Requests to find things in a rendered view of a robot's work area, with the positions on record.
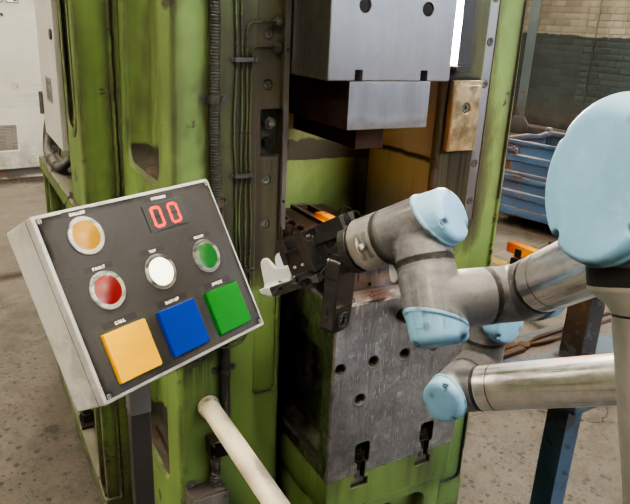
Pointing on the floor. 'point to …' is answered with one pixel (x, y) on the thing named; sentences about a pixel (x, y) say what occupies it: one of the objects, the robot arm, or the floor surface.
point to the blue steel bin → (528, 174)
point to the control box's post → (141, 445)
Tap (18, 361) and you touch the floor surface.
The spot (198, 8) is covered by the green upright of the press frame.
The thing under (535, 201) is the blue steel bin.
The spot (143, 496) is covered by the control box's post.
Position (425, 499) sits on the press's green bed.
